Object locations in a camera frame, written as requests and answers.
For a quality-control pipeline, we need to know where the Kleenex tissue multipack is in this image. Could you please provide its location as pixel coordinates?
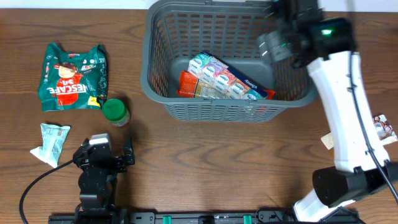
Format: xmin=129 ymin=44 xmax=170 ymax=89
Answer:
xmin=177 ymin=52 xmax=275 ymax=100

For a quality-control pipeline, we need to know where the green Nescafe coffee bag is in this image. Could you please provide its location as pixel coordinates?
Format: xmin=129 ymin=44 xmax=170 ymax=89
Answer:
xmin=38 ymin=42 xmax=108 ymax=111

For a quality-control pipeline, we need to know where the brown white snack pouch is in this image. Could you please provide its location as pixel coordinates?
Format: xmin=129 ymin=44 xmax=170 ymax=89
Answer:
xmin=321 ymin=114 xmax=397 ymax=150

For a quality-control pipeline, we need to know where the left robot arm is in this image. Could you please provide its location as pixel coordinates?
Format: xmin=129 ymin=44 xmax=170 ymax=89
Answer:
xmin=73 ymin=133 xmax=136 ymax=223

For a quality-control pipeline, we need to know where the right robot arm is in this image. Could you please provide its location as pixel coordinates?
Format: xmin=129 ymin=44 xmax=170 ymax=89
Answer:
xmin=267 ymin=1 xmax=397 ymax=223

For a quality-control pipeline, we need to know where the pale green snack packet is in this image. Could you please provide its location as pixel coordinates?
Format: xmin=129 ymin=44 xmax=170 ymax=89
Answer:
xmin=30 ymin=123 xmax=71 ymax=168

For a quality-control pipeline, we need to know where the green-lid Knorr seasoning jar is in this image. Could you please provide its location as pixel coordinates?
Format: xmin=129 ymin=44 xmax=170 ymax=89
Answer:
xmin=102 ymin=99 xmax=130 ymax=127

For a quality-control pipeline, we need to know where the orange cracker package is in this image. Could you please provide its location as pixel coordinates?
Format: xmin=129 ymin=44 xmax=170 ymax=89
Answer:
xmin=177 ymin=70 xmax=275 ymax=100

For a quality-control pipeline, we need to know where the grey plastic basket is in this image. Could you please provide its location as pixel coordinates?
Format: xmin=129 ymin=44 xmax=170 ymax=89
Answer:
xmin=141 ymin=1 xmax=318 ymax=122

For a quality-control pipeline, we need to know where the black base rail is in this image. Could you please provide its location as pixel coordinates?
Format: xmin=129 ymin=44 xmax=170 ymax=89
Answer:
xmin=48 ymin=210 xmax=361 ymax=224

